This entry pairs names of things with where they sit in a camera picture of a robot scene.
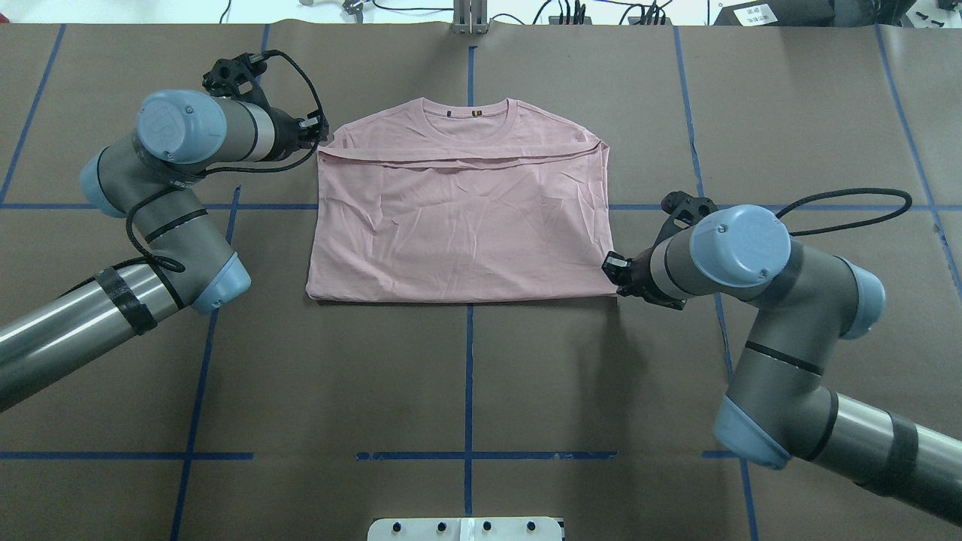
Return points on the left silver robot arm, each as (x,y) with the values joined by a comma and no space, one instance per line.
(183,260)

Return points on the aluminium frame post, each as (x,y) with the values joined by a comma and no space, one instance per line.
(470,17)

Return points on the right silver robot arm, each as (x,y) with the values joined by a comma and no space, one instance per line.
(776,407)

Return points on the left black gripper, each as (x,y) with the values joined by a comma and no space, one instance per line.
(285,128)

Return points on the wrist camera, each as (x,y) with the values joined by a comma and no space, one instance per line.
(238,79)
(685,210)

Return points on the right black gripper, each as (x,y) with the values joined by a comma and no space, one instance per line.
(639,273)

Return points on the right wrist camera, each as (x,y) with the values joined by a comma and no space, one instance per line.
(685,210)

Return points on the black power box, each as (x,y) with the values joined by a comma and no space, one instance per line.
(776,13)

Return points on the pink Snoopy t-shirt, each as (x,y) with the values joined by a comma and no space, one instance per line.
(427,203)

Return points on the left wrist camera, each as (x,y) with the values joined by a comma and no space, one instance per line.
(238,79)

